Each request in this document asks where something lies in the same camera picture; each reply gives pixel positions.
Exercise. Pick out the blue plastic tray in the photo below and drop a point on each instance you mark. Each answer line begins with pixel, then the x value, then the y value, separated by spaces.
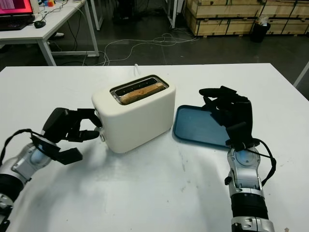
pixel 195 125

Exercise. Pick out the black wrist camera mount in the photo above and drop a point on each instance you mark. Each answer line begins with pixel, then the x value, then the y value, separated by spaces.
pixel 70 154
pixel 239 135

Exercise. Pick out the white office desk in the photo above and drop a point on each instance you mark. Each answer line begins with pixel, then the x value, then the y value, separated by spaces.
pixel 55 21

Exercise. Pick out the white desk frame legs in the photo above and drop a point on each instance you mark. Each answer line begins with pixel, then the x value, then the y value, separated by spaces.
pixel 175 14

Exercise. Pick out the black keyboard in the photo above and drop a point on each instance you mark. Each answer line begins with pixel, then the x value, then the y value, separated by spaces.
pixel 10 26

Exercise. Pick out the white toaster lever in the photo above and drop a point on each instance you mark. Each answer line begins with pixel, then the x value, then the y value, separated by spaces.
pixel 102 131

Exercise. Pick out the slice of brown bread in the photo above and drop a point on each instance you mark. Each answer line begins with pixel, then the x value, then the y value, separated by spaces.
pixel 142 93

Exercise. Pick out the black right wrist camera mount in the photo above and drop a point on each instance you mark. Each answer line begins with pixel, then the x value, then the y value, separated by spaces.
pixel 239 135

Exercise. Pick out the black computer mouse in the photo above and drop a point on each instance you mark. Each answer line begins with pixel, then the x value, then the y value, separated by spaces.
pixel 39 24

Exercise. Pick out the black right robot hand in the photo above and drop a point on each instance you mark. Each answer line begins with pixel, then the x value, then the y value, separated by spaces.
pixel 239 111

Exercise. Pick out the wooden shipping crate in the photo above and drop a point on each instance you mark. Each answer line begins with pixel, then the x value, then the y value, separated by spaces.
pixel 222 17
pixel 289 19

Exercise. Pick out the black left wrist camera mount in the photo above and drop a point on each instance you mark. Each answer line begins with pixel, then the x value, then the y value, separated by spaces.
pixel 70 154

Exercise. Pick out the white two-slot toaster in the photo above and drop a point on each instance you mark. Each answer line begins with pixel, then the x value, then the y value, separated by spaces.
pixel 140 125

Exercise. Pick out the black trash bin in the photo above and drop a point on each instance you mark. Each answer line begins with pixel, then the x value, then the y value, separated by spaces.
pixel 261 30

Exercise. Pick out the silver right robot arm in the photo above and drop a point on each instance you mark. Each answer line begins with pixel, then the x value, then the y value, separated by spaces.
pixel 246 174

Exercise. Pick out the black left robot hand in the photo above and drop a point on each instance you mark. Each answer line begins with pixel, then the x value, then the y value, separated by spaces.
pixel 55 125

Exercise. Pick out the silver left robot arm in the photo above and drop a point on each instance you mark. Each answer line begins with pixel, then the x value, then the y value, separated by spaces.
pixel 26 164

